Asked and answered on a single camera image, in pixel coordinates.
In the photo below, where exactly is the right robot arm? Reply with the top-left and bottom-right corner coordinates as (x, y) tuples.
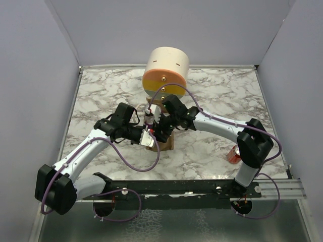
(153, 94), (274, 197)

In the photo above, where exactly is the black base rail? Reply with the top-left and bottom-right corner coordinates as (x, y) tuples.
(85, 173), (261, 210)

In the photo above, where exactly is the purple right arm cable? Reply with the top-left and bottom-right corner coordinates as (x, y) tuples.
(148, 83), (283, 167)

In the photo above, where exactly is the purple Fanta can back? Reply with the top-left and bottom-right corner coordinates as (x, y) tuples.
(144, 116), (154, 127)

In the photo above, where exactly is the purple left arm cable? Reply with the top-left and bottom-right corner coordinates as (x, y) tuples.
(40, 131), (160, 215)

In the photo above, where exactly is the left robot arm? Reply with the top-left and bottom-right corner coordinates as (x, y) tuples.
(35, 103), (143, 215)

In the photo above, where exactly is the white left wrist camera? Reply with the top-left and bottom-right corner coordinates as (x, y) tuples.
(139, 130), (155, 148)

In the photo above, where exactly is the round cream drawer cabinet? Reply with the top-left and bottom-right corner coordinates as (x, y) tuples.
(142, 47), (189, 100)

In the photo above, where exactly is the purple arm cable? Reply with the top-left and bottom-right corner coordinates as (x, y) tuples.
(40, 131), (160, 215)
(148, 83), (283, 167)

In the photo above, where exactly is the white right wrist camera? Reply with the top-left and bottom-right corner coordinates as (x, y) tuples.
(144, 104), (162, 124)

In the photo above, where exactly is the red cola can front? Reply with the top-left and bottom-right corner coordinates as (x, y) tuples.
(227, 145), (241, 164)

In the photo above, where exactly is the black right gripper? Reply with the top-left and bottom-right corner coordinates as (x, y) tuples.
(150, 111), (179, 143)

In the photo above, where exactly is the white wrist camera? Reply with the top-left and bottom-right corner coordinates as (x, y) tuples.
(144, 104), (162, 124)
(139, 130), (155, 148)

